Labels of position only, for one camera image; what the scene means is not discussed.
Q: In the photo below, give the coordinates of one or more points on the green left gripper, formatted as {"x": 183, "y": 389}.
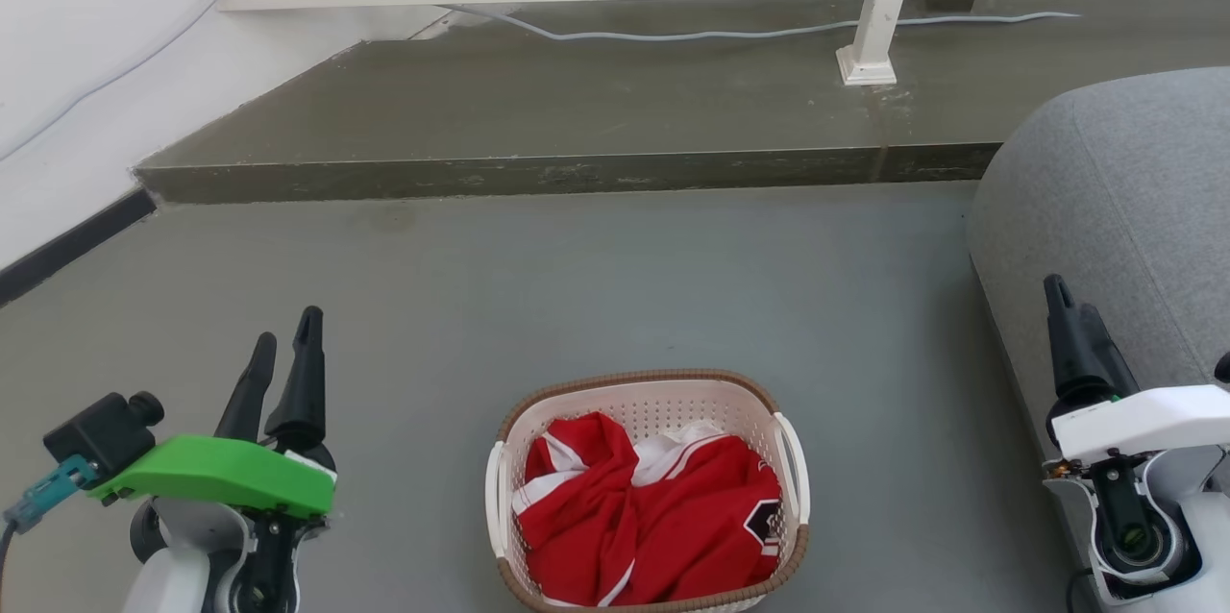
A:
{"x": 221, "y": 476}

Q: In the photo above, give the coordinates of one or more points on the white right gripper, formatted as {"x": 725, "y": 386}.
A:
{"x": 1153, "y": 421}

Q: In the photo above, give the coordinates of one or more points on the white laundry basket brown rim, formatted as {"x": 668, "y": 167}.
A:
{"x": 653, "y": 397}

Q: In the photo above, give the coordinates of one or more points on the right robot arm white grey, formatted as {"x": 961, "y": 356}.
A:
{"x": 1196, "y": 522}

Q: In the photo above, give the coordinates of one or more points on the grey fabric sofa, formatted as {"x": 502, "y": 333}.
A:
{"x": 1115, "y": 200}

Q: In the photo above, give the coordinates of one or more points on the black baseboard strip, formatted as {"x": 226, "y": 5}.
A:
{"x": 67, "y": 248}

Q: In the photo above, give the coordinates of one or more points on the red white sports jersey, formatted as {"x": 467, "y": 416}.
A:
{"x": 673, "y": 536}

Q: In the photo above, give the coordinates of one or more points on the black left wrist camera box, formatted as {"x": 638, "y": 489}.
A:
{"x": 101, "y": 435}

